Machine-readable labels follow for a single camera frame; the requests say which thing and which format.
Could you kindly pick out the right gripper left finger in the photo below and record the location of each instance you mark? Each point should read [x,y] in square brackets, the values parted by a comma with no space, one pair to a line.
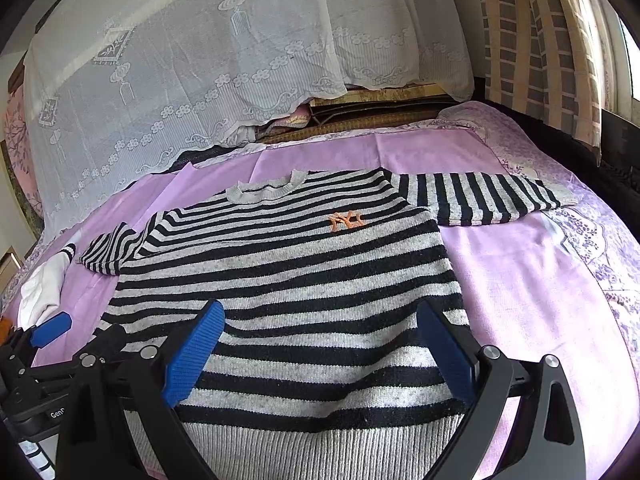
[95,440]

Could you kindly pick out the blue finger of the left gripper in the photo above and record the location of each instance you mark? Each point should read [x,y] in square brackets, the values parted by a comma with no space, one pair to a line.
[50,330]

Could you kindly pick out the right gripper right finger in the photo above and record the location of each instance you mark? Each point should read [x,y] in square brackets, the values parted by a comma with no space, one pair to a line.
[545,440]

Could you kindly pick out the black grey striped sweater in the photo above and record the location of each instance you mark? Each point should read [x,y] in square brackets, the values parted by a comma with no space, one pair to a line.
[319,372]

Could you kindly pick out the white folded garment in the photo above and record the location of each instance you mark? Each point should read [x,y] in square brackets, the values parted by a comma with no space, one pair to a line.
[41,293]

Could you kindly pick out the pink purple bed sheet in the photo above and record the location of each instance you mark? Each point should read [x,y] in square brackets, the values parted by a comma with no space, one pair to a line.
[548,283]

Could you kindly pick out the white lace cover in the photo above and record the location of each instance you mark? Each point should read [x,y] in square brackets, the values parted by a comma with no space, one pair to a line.
[118,89]

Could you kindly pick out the checkered beige curtain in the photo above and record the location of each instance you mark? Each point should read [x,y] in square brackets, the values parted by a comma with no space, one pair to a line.
[541,61]

